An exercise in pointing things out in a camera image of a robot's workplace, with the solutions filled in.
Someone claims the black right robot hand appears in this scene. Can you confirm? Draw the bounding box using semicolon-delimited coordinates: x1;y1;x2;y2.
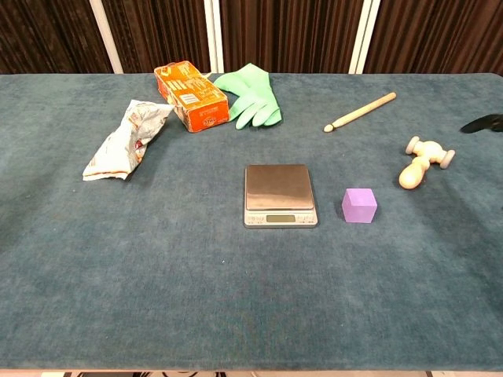
460;113;503;134

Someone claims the small purple cube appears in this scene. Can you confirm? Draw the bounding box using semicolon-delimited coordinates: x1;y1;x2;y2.
340;188;378;225

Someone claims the silver digital kitchen scale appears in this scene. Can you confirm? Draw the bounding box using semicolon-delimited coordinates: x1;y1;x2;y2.
243;163;319;229

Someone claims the wooden toy mallet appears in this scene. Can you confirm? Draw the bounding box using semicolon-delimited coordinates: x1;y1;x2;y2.
398;135;457;191

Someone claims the wooden stick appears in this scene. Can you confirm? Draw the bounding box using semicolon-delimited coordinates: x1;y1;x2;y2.
322;91;398;134

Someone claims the green rubber glove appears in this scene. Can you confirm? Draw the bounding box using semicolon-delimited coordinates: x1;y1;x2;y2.
213;63;283;131

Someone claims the orange snack box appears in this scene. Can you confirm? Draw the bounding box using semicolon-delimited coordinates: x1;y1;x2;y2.
153;60;230;134

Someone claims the crumpled white snack bag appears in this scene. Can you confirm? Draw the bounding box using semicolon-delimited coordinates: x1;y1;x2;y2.
82;98;174;182

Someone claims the teal table cloth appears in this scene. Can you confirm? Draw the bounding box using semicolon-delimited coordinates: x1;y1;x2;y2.
0;72;503;372

